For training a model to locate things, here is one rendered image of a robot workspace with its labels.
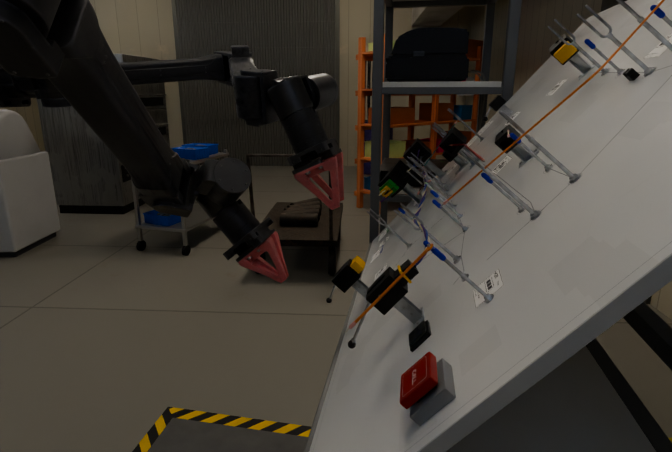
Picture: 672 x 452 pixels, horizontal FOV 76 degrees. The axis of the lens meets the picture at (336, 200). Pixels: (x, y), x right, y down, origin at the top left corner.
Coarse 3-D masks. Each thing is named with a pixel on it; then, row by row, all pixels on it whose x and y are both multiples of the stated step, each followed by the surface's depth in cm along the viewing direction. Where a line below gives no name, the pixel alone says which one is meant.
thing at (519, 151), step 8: (504, 128) 84; (512, 128) 83; (496, 136) 84; (504, 136) 80; (496, 144) 82; (504, 144) 83; (520, 152) 84; (528, 152) 81; (536, 152) 81; (528, 160) 82
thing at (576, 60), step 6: (564, 36) 91; (558, 42) 92; (570, 42) 89; (552, 48) 92; (558, 48) 90; (576, 48) 89; (552, 54) 91; (576, 54) 91; (558, 60) 91; (570, 60) 93; (576, 60) 93; (582, 60) 91; (576, 66) 92; (582, 66) 93; (588, 66) 93; (594, 66) 91; (582, 72) 92
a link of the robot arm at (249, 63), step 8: (232, 48) 97; (240, 48) 97; (248, 48) 98; (232, 56) 98; (240, 56) 98; (248, 56) 98; (232, 64) 93; (240, 64) 91; (248, 64) 91; (232, 72) 84; (232, 80) 81; (240, 80) 66; (248, 80) 66; (256, 80) 66; (240, 88) 67; (248, 88) 66; (256, 88) 67; (240, 96) 67; (248, 96) 67; (256, 96) 67; (240, 104) 68; (248, 104) 67; (256, 104) 67; (240, 112) 68; (248, 112) 68; (256, 112) 68
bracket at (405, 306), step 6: (402, 300) 69; (408, 300) 70; (396, 306) 69; (402, 306) 71; (408, 306) 69; (414, 306) 70; (402, 312) 69; (408, 312) 69; (414, 312) 69; (420, 312) 71; (408, 318) 69; (414, 318) 69; (420, 318) 69; (414, 324) 69
